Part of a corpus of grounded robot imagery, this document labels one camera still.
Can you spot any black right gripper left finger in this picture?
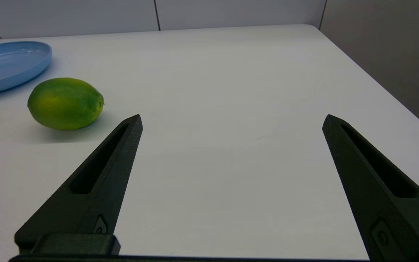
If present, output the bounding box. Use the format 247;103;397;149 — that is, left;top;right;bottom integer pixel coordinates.
14;114;144;255

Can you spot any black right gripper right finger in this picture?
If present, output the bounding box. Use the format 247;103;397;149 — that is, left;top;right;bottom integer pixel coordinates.
322;114;419;262

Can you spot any green lime fruit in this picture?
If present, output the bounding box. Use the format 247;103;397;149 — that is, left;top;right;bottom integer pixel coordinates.
27;78;104;131

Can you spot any blue plastic plate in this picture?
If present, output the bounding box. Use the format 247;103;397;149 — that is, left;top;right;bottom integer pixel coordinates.
0;41;53;97

